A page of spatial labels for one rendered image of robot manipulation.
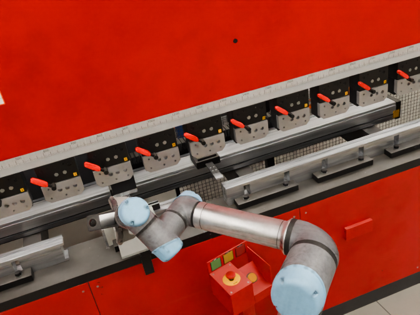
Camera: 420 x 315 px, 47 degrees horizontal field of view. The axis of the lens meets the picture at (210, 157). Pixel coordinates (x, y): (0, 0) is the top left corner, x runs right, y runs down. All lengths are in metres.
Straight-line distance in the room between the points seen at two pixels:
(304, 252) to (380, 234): 1.51
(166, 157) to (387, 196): 1.12
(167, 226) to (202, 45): 0.80
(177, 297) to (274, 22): 1.26
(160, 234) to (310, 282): 0.40
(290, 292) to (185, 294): 1.21
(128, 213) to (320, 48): 1.17
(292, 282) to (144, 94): 1.01
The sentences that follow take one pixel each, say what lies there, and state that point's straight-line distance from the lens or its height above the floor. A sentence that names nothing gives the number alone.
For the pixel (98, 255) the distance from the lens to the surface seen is 2.11.
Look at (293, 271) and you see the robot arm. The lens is 1.09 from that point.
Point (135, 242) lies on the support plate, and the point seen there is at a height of 1.00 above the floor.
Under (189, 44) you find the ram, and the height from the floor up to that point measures 1.65.
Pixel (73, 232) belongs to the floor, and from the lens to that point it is 3.83.
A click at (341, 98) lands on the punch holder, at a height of 1.25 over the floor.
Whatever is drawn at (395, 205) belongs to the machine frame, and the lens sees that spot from 2.56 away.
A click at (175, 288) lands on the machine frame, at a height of 0.63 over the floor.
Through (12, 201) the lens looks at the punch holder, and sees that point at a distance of 1.95.
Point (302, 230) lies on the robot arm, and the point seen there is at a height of 1.40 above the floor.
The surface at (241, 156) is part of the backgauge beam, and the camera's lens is 2.39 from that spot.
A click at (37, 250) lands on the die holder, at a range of 2.11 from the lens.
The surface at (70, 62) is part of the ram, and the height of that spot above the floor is 1.69.
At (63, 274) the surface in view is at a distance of 2.09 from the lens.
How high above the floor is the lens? 2.17
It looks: 30 degrees down
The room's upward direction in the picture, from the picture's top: 10 degrees counter-clockwise
